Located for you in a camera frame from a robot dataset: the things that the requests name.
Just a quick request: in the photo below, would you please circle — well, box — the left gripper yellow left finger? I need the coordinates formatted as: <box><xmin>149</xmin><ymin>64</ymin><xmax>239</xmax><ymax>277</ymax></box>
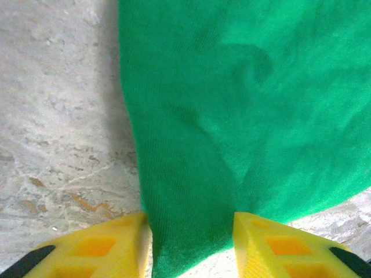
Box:
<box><xmin>0</xmin><ymin>212</ymin><xmax>154</xmax><ymax>278</ymax></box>

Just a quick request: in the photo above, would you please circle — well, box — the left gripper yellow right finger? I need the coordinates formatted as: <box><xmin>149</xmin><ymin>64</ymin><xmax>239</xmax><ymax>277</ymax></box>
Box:
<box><xmin>232</xmin><ymin>211</ymin><xmax>371</xmax><ymax>278</ymax></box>

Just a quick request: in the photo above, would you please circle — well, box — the green t-shirt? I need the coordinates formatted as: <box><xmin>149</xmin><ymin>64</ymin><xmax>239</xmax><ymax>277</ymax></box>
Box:
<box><xmin>117</xmin><ymin>0</ymin><xmax>371</xmax><ymax>278</ymax></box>

